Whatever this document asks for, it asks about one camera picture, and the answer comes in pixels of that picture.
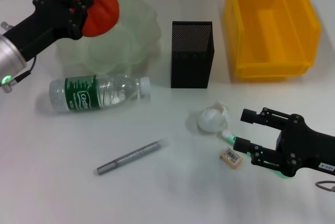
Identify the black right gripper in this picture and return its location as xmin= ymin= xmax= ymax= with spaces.
xmin=232 ymin=107 xmax=335 ymax=177

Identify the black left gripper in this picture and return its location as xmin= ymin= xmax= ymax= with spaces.
xmin=2 ymin=0 xmax=95 ymax=61

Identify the red-orange fruit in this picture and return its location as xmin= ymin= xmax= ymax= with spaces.
xmin=77 ymin=0 xmax=120 ymax=37

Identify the white paper ball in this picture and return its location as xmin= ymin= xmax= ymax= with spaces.
xmin=196 ymin=100 xmax=230 ymax=133

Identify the clear water bottle green label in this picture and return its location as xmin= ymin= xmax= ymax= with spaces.
xmin=49 ymin=75 xmax=152 ymax=114

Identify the mint green utility knife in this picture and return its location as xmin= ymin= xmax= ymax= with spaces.
xmin=221 ymin=129 xmax=290 ymax=179

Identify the beige eraser with barcode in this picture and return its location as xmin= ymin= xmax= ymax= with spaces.
xmin=219 ymin=147 xmax=244 ymax=169

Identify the pale green wavy glass plate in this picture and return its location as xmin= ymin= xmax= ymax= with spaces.
xmin=56 ymin=0 xmax=161 ymax=74

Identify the black mesh pen holder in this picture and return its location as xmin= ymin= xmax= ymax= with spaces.
xmin=170 ymin=20 xmax=215 ymax=89

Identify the grey glitter pen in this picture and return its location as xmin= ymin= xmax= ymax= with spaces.
xmin=96 ymin=138 xmax=170 ymax=176

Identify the yellow plastic bin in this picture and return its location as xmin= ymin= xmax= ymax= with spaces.
xmin=223 ymin=0 xmax=322 ymax=79

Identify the left gripper cable with connectors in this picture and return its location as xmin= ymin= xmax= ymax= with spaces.
xmin=1 ymin=21 xmax=37 ymax=85

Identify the gripper cable with connectors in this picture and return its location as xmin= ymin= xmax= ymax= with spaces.
xmin=315 ymin=181 xmax=335 ymax=192
xmin=1 ymin=21 xmax=37 ymax=85

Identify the right gripper cable with connectors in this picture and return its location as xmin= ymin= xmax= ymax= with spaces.
xmin=315 ymin=181 xmax=335 ymax=192

